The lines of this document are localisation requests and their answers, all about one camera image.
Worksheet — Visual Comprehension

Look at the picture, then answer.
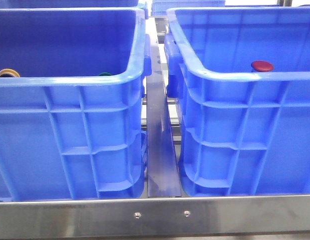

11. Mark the red push button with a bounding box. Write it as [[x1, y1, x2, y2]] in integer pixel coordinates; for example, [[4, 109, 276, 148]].
[[251, 60, 274, 73]]

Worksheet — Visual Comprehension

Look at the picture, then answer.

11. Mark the green push button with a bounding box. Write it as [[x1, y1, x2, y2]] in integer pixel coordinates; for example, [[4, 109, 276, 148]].
[[98, 72, 112, 76]]

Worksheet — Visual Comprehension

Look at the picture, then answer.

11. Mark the blue left plastic crate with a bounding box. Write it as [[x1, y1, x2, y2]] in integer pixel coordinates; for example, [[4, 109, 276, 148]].
[[0, 7, 152, 202]]

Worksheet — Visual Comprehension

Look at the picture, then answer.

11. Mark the blue plastic crate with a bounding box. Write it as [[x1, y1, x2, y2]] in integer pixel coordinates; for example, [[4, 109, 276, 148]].
[[165, 6, 310, 197], [0, 7, 152, 202]]

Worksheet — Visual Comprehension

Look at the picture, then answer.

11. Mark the blue right plastic crate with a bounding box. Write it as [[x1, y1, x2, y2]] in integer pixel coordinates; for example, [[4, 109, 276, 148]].
[[165, 6, 310, 197]]

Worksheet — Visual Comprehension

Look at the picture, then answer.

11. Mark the blue far crate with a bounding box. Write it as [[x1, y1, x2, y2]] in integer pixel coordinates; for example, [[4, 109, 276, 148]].
[[151, 0, 225, 17]]

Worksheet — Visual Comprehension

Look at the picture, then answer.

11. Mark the blue far-left rear crate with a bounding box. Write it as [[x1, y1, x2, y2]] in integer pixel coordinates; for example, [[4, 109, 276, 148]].
[[0, 0, 148, 10]]

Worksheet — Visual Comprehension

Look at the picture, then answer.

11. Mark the steel divider rail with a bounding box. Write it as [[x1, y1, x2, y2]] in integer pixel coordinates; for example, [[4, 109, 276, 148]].
[[146, 34, 182, 198]]

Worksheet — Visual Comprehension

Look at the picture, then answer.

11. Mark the steel front rail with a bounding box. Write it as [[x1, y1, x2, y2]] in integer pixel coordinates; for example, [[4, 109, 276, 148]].
[[0, 195, 310, 239]]

